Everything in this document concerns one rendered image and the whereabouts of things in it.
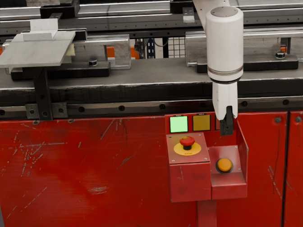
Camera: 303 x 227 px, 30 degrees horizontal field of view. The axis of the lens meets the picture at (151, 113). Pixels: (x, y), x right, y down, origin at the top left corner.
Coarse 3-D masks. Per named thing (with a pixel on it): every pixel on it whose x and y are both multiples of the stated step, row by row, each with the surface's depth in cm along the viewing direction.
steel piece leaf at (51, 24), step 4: (32, 20) 174; (36, 20) 174; (40, 20) 174; (44, 20) 174; (48, 20) 174; (52, 20) 174; (56, 20) 174; (32, 24) 174; (36, 24) 174; (40, 24) 174; (44, 24) 174; (48, 24) 174; (52, 24) 174; (56, 24) 174; (32, 28) 175; (36, 28) 174; (40, 28) 174; (44, 28) 174; (48, 28) 174; (52, 28) 174; (56, 28) 174
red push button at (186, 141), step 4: (184, 136) 148; (188, 136) 148; (180, 140) 147; (184, 140) 146; (188, 140) 146; (192, 140) 146; (184, 144) 145; (188, 144) 145; (192, 144) 146; (184, 148) 147; (188, 148) 147
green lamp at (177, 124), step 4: (172, 120) 154; (176, 120) 154; (180, 120) 154; (184, 120) 154; (172, 124) 154; (176, 124) 154; (180, 124) 154; (184, 124) 154; (172, 128) 155; (176, 128) 155; (180, 128) 155; (184, 128) 155
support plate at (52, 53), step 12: (60, 36) 168; (72, 36) 168; (12, 48) 161; (24, 48) 160; (36, 48) 160; (48, 48) 159; (60, 48) 159; (0, 60) 152; (12, 60) 152; (24, 60) 151; (36, 60) 151; (48, 60) 150; (60, 60) 150
